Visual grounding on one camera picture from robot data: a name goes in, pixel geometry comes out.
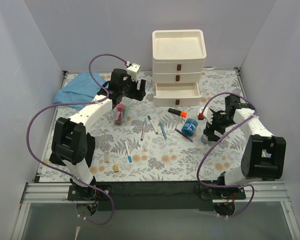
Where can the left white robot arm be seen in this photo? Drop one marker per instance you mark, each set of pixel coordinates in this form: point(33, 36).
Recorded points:
point(72, 145)

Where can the white drawer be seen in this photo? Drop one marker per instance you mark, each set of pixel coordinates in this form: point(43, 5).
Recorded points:
point(177, 94)

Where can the aluminium front rail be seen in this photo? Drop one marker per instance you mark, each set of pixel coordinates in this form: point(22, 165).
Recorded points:
point(170, 210)

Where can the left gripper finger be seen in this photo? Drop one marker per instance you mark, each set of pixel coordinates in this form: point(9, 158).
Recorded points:
point(126, 97)
point(141, 92)

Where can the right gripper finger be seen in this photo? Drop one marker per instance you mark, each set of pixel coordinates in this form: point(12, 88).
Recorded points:
point(217, 134)
point(207, 132)

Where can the clear purple small jar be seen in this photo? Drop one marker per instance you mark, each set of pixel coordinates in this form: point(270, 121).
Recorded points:
point(205, 139)

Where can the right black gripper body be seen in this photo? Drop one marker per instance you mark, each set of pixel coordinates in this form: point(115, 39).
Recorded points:
point(215, 121)

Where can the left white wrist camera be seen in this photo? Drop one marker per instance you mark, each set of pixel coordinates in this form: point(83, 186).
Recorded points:
point(132, 70)

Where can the black orange highlighter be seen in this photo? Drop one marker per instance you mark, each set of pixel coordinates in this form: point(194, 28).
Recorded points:
point(177, 112)

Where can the light green eraser stick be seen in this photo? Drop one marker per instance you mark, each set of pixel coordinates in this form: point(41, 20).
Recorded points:
point(126, 112)

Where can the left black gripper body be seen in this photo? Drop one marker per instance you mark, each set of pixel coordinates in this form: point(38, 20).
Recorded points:
point(138, 87)

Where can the blue cloth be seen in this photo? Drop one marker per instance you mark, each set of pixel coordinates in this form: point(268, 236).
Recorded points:
point(81, 89)

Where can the white marker blue cap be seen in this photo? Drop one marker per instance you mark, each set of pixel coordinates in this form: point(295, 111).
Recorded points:
point(127, 151)

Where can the floral table mat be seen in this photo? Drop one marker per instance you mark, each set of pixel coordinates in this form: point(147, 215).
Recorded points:
point(174, 159)

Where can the small yellow sharpener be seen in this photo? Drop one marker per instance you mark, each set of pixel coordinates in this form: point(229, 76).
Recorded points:
point(116, 168)

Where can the white three-drawer organizer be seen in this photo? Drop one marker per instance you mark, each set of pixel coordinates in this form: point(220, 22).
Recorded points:
point(178, 56)

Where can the purple pen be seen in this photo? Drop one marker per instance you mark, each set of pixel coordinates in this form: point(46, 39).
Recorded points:
point(185, 136)

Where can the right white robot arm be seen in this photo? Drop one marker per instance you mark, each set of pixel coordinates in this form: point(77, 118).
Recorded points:
point(264, 154)

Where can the beige eraser block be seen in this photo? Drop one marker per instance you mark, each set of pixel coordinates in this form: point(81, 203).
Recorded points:
point(106, 157)

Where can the blue round jar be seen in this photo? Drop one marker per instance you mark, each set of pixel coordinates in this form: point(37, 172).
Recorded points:
point(189, 127)

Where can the blue marker pen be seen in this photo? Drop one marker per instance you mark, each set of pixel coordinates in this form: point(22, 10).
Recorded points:
point(163, 130)

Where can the green-capped white marker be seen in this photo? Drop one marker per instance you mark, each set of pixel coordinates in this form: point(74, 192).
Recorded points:
point(152, 125)

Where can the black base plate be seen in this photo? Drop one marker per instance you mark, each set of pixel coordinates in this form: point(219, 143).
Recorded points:
point(166, 195)

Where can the pink-capped clear tube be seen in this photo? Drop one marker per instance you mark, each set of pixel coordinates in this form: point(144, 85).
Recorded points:
point(120, 109)

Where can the purple slim marker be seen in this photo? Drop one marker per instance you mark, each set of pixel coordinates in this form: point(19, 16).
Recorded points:
point(143, 129)

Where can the black cloth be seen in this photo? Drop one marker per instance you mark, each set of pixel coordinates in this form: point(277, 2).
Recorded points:
point(89, 155)

